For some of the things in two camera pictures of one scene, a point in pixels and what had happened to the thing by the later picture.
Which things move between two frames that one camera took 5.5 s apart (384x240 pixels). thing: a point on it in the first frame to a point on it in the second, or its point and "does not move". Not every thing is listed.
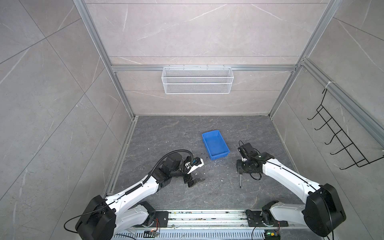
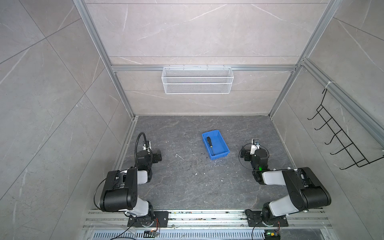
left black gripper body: x=188 y=178 to x=155 y=159
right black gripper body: x=243 y=166 to x=248 y=156
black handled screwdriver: x=240 y=174 to x=211 y=145
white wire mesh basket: x=196 y=80 does not move
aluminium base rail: x=211 y=219 does not move
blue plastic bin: x=215 y=145 does not move
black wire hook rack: x=336 y=130 does not move
